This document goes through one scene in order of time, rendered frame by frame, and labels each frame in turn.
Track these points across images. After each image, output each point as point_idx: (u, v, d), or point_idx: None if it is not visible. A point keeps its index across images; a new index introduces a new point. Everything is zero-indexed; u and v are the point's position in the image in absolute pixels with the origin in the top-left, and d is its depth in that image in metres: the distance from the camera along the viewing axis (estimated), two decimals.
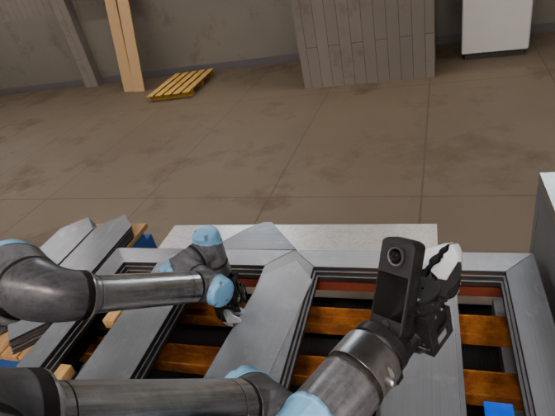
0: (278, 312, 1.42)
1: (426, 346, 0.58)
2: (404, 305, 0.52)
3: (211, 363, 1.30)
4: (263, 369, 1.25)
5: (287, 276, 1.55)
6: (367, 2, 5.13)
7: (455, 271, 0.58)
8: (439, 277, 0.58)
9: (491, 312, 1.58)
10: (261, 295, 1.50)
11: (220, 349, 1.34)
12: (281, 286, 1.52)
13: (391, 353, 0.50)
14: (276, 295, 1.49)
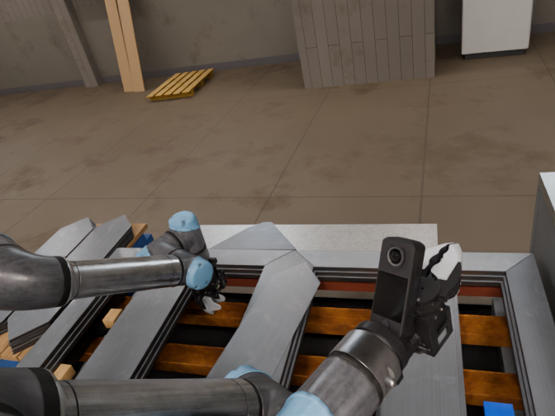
0: (284, 314, 1.41)
1: (426, 346, 0.58)
2: (404, 305, 0.52)
3: (215, 363, 1.30)
4: (265, 371, 1.24)
5: (296, 278, 1.54)
6: (367, 2, 5.13)
7: (455, 271, 0.58)
8: (439, 277, 0.58)
9: (491, 312, 1.58)
10: (268, 295, 1.49)
11: (225, 349, 1.34)
12: (288, 288, 1.50)
13: (391, 353, 0.50)
14: (283, 296, 1.48)
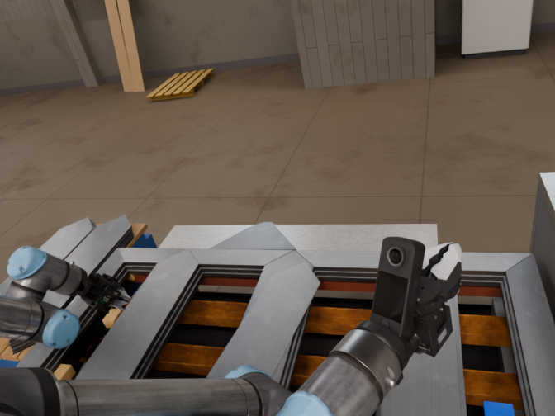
0: (284, 314, 1.41)
1: (426, 346, 0.58)
2: (404, 305, 0.52)
3: (215, 363, 1.30)
4: (265, 371, 1.24)
5: (296, 278, 1.54)
6: (367, 2, 5.13)
7: (455, 271, 0.58)
8: (439, 277, 0.58)
9: (491, 312, 1.58)
10: (268, 295, 1.49)
11: (225, 349, 1.34)
12: (288, 288, 1.50)
13: (391, 353, 0.50)
14: (283, 296, 1.48)
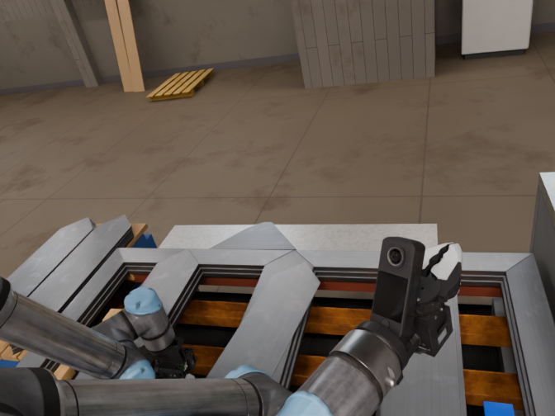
0: (284, 314, 1.41)
1: (426, 346, 0.58)
2: (404, 305, 0.52)
3: (215, 363, 1.30)
4: (265, 371, 1.24)
5: (296, 278, 1.54)
6: (367, 2, 5.13)
7: (455, 271, 0.58)
8: (439, 277, 0.58)
9: (491, 312, 1.58)
10: (268, 295, 1.49)
11: (225, 349, 1.34)
12: (288, 288, 1.50)
13: (391, 353, 0.50)
14: (283, 296, 1.48)
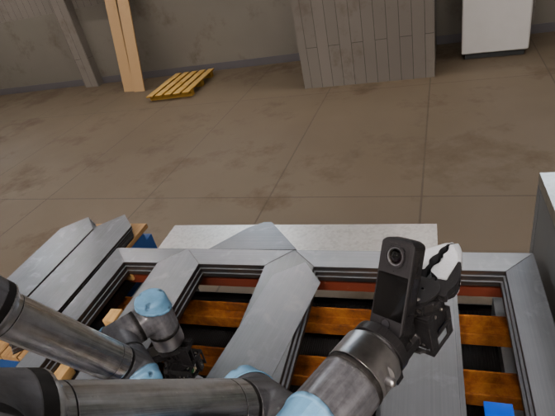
0: (284, 314, 1.41)
1: (426, 346, 0.58)
2: (404, 305, 0.52)
3: (215, 363, 1.30)
4: (265, 371, 1.24)
5: (296, 278, 1.54)
6: (367, 2, 5.13)
7: (455, 271, 0.58)
8: (439, 277, 0.58)
9: (491, 312, 1.58)
10: (268, 295, 1.49)
11: (225, 349, 1.34)
12: (288, 288, 1.50)
13: (391, 353, 0.50)
14: (283, 296, 1.48)
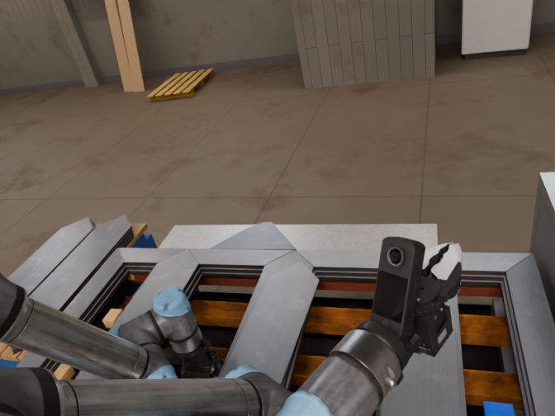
0: (287, 313, 1.41)
1: (426, 346, 0.58)
2: (404, 305, 0.52)
3: (224, 367, 1.28)
4: (277, 371, 1.24)
5: (294, 277, 1.54)
6: (367, 2, 5.13)
7: (455, 271, 0.58)
8: (439, 277, 0.58)
9: (491, 312, 1.58)
10: (268, 296, 1.49)
11: (231, 352, 1.32)
12: (287, 287, 1.51)
13: (391, 353, 0.50)
14: (284, 295, 1.48)
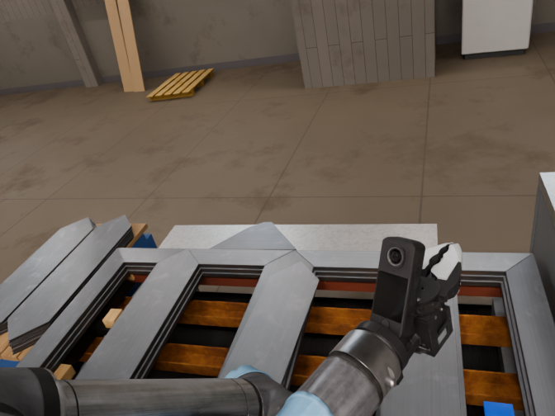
0: (287, 313, 1.41)
1: (426, 346, 0.58)
2: (404, 305, 0.52)
3: (224, 367, 1.28)
4: (277, 371, 1.24)
5: (294, 277, 1.54)
6: (367, 2, 5.13)
7: (455, 271, 0.58)
8: (439, 277, 0.58)
9: (491, 312, 1.58)
10: (268, 296, 1.49)
11: (231, 352, 1.32)
12: (287, 287, 1.51)
13: (391, 353, 0.50)
14: (284, 295, 1.48)
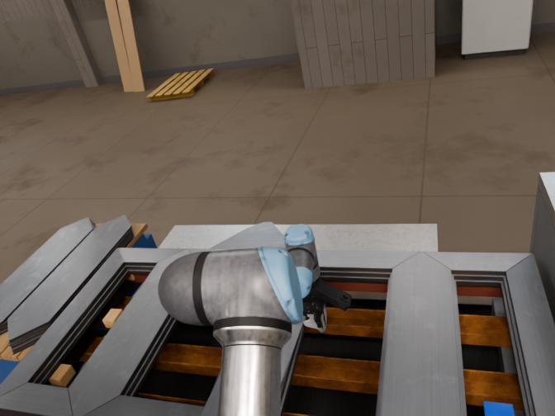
0: None
1: None
2: (325, 294, 1.20)
3: None
4: None
5: None
6: (367, 2, 5.13)
7: (321, 323, 1.26)
8: (321, 315, 1.26)
9: (491, 312, 1.58)
10: None
11: None
12: None
13: (311, 281, 1.18)
14: None
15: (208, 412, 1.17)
